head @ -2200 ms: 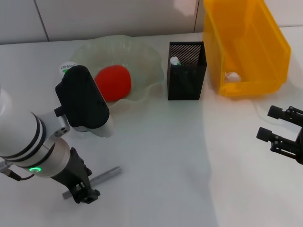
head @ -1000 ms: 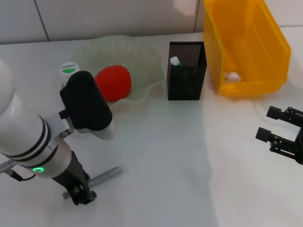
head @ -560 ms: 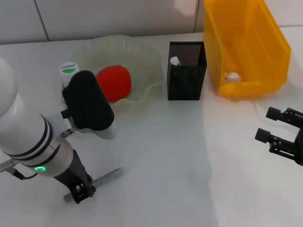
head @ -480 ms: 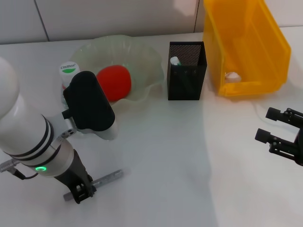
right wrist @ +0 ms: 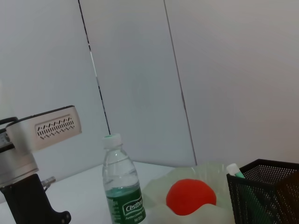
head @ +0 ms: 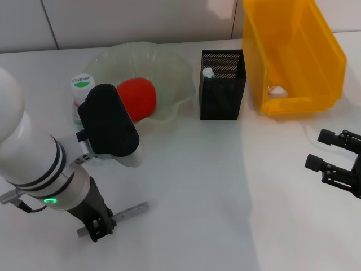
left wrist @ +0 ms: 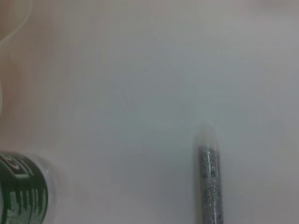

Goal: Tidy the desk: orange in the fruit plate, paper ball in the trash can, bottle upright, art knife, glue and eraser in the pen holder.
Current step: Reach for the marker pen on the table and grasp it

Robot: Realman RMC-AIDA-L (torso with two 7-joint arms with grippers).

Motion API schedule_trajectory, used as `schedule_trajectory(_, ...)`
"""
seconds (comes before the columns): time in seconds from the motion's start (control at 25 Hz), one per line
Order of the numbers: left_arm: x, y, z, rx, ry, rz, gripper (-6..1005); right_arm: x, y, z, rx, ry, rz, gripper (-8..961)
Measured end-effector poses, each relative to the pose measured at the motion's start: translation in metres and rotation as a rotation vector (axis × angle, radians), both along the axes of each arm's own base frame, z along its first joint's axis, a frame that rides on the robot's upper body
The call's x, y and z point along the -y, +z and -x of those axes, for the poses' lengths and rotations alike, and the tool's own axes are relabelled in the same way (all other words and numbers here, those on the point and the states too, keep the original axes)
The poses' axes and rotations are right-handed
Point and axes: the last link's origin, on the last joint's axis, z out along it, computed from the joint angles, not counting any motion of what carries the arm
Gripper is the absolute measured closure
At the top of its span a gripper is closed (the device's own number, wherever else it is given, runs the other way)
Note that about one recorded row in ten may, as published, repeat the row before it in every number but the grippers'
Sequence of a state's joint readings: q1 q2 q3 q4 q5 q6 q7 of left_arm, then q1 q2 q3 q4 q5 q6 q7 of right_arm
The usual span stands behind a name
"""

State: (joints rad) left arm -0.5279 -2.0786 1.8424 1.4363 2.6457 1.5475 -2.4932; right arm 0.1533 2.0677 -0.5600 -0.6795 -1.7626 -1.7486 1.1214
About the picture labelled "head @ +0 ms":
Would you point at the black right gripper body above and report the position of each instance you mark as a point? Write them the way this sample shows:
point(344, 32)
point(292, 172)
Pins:
point(357, 175)

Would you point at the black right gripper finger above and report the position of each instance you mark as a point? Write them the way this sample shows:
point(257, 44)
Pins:
point(325, 136)
point(313, 162)

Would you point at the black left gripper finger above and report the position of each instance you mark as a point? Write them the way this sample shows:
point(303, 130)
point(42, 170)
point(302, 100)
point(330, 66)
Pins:
point(97, 230)
point(110, 221)

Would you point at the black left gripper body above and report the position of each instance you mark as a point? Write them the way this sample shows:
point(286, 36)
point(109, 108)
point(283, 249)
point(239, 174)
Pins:
point(90, 203)

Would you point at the grey marker pen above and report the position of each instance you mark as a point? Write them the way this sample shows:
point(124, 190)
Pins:
point(132, 210)

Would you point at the white paper ball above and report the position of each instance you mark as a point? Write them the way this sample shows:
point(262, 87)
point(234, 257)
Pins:
point(277, 91)

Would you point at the red-orange round fruit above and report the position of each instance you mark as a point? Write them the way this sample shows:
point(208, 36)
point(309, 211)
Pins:
point(141, 96)

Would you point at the clear green-label water bottle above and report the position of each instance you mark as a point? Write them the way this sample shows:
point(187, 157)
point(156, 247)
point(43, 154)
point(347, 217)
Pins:
point(80, 83)

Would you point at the green pen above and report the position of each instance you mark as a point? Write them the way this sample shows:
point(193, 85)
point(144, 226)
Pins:
point(209, 73)

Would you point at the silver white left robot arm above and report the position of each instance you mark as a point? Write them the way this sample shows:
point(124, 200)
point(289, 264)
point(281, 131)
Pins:
point(31, 158)

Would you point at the black mesh pen holder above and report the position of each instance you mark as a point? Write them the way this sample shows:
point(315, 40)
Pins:
point(221, 98)

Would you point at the green wavy glass fruit plate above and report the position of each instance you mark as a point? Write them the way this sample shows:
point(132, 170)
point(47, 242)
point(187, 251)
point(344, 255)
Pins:
point(169, 73)

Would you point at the yellow plastic bin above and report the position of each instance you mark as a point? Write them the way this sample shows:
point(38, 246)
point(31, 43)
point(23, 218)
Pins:
point(296, 56)

